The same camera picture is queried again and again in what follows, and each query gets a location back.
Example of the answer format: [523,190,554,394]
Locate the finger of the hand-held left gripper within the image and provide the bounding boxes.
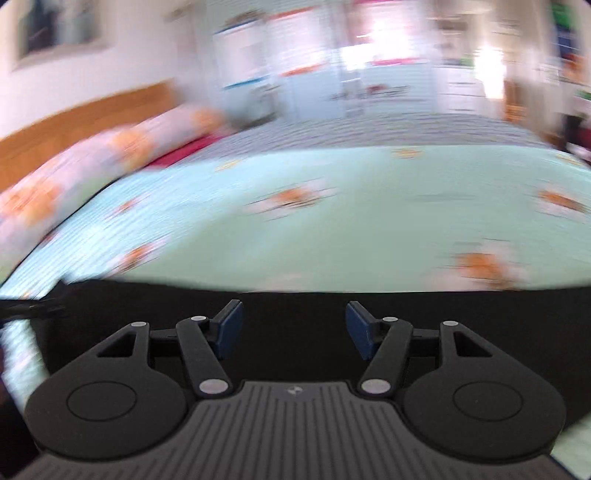
[0,298,66,322]

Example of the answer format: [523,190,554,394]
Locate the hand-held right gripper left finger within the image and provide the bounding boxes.
[93,299,245,400]

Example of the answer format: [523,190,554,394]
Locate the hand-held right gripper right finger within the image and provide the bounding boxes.
[345,300,496,400]

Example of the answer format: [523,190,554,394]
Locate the black pants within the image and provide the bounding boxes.
[28,278,591,435]

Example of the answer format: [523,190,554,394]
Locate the mint bee print quilt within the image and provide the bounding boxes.
[0,147,591,463]

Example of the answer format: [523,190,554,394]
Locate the floral rolled duvet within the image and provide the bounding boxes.
[0,103,228,274]

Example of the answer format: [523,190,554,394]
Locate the red cloth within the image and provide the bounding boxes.
[147,133,232,170]

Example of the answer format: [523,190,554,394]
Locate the wooden headboard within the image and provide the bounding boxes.
[0,80,179,191]

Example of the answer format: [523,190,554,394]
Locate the lilac dotted bedsheet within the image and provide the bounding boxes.
[184,112,556,161]

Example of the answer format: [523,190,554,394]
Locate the sliding door wardrobe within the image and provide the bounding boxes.
[193,0,445,126]

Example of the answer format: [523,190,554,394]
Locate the white shelf unit with drawers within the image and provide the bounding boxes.
[433,45,486,114]

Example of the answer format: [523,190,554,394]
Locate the white chart poster blue border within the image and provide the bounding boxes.
[213,22,274,89]

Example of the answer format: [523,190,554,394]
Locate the framed wedding photo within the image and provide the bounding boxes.
[10,0,115,71]

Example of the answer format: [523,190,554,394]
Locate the orange border poster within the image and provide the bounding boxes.
[271,8,334,78]

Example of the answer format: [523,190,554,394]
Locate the pink border poster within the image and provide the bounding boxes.
[338,0,426,68]

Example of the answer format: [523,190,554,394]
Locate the blue bag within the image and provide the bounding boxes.
[553,22,583,62]

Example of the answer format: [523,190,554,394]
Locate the green bag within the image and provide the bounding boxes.
[551,0,578,25]

